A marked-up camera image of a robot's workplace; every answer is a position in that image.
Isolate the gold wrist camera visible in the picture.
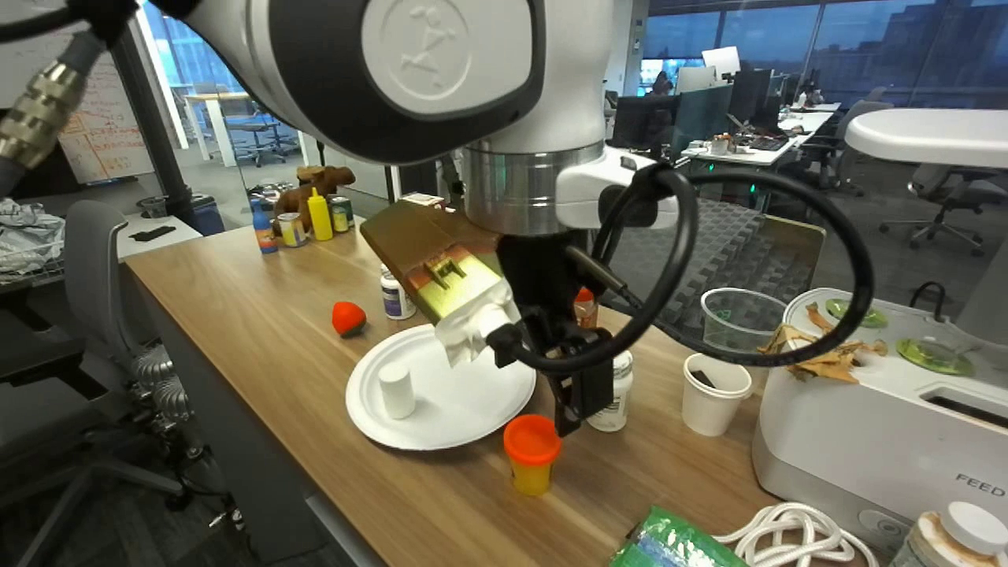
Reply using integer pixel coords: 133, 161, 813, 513
362, 201, 521, 365

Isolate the brown plush toy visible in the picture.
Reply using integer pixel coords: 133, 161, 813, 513
275, 167, 355, 214

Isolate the white paper cup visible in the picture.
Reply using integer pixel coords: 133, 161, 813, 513
684, 353, 754, 437

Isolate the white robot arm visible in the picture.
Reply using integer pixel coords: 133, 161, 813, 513
150, 0, 700, 433

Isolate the small white bottle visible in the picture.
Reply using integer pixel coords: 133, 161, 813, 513
377, 361, 415, 420

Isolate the white paper plate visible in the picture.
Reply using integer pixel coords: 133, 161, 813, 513
342, 323, 535, 450

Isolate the grey office chair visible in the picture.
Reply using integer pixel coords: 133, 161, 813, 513
0, 200, 214, 567

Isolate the red strawberry plushy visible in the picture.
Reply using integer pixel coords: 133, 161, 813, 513
332, 303, 365, 338

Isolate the green snack packet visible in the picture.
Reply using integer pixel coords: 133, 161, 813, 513
610, 508, 748, 567

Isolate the white coiled cable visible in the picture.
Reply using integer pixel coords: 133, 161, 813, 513
716, 501, 882, 567

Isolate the white appliance machine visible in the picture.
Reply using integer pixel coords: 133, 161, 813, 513
754, 300, 1008, 553

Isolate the red cap spice bottle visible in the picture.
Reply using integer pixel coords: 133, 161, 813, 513
574, 287, 598, 327

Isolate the orange lid yellow jar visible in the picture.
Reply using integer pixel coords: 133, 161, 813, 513
504, 416, 561, 494

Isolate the yellow mustard bottle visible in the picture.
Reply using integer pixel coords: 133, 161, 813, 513
308, 185, 333, 242

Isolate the small tin can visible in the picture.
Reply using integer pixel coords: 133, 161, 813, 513
332, 195, 355, 232

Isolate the white lid jar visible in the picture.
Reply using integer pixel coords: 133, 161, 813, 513
888, 501, 1008, 567

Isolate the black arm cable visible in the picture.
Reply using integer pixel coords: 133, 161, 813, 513
501, 161, 880, 373

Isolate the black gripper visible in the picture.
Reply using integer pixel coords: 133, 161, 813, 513
487, 237, 614, 435

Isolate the white pill bottle purple label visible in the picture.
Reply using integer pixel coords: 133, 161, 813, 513
377, 268, 412, 317

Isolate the clear plastic cup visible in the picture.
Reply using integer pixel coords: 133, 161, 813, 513
700, 287, 783, 359

